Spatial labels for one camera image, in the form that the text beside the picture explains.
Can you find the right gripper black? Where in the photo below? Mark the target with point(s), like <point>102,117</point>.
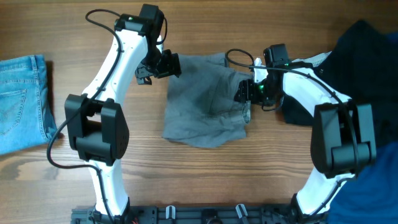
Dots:
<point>244,93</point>

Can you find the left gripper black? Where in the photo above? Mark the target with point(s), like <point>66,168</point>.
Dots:
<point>168,64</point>

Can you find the grey shorts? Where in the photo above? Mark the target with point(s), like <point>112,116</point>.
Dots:
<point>201,110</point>

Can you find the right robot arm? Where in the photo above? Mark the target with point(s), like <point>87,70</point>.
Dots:
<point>342,141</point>

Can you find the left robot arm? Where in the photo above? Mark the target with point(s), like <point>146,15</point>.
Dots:
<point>97,128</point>

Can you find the black garment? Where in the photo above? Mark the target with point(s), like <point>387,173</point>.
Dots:
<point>363,67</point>

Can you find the folded blue denim jeans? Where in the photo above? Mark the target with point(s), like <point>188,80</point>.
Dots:
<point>26,118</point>

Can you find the dark blue garment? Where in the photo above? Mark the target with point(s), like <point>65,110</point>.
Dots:
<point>372,198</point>

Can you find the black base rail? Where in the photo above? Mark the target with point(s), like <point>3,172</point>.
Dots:
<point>266,214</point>

